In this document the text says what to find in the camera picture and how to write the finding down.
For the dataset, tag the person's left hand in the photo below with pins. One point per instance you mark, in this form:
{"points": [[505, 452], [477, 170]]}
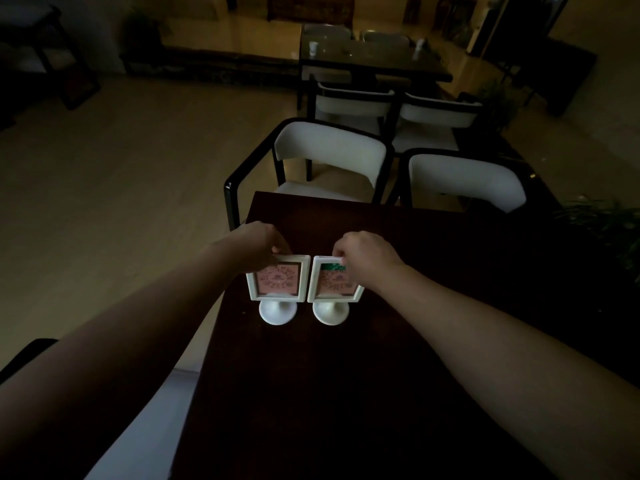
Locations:
{"points": [[252, 244]]}

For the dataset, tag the person's right hand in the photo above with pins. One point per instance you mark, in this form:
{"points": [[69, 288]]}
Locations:
{"points": [[372, 259]]}

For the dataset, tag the person's right fingers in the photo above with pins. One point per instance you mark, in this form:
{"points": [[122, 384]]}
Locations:
{"points": [[342, 250]]}

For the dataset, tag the person's left fingers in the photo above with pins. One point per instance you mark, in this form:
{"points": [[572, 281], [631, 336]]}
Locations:
{"points": [[279, 249]]}

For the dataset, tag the white tabletop sign holder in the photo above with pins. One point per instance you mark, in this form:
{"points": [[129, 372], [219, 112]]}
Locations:
{"points": [[276, 310], [330, 312]]}

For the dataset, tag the person's right forearm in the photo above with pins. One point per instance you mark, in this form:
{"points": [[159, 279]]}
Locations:
{"points": [[500, 354]]}

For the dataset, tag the person's left forearm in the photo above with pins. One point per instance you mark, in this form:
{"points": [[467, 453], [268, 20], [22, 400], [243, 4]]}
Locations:
{"points": [[110, 354]]}

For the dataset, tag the green glitter strip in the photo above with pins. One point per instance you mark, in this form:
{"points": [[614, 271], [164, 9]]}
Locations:
{"points": [[332, 266]]}

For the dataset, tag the pink printed card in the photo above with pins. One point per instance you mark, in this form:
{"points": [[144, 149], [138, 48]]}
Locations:
{"points": [[332, 283], [277, 279]]}

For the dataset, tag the dark glass-top dining table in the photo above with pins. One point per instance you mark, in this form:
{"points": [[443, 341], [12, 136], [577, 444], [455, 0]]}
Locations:
{"points": [[370, 57]]}

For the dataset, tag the white cup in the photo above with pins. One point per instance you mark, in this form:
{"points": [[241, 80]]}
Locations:
{"points": [[313, 48]]}

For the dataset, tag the green potted plant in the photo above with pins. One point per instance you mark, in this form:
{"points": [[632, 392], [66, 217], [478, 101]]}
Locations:
{"points": [[607, 224], [142, 32], [502, 102]]}

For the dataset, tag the brown wooden cabinet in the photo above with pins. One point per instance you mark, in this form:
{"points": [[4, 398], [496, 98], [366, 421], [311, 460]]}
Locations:
{"points": [[310, 7]]}

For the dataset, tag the dark side cabinet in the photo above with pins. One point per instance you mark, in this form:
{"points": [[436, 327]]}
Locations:
{"points": [[560, 74]]}

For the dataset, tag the dark wooden armchair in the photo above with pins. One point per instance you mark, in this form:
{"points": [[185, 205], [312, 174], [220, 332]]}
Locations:
{"points": [[45, 64]]}

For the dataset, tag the white chair with black frame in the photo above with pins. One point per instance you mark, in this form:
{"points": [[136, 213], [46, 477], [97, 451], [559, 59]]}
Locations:
{"points": [[330, 154], [150, 434], [435, 117], [350, 107], [326, 29], [465, 179]]}

